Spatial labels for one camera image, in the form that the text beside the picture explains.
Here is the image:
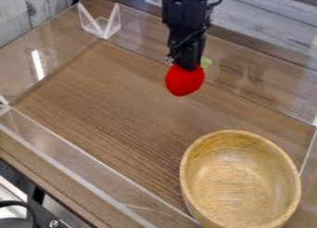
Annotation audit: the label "black cable lower left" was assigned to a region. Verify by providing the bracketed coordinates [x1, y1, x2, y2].
[0, 199, 41, 228]

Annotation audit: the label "red plush strawberry toy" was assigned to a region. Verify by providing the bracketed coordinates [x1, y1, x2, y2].
[164, 57, 212, 96]

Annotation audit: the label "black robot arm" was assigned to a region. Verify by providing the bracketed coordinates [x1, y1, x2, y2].
[162, 0, 211, 71]

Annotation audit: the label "black metal bracket with bolt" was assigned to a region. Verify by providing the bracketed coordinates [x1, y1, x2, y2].
[26, 187, 72, 228]

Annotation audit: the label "clear acrylic enclosure walls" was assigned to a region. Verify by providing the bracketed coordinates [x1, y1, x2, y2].
[0, 0, 317, 228]

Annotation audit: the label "oval wooden bowl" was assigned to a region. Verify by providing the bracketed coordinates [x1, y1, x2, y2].
[179, 130, 301, 228]

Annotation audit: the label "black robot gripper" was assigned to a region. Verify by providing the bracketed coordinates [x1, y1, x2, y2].
[162, 0, 214, 71]

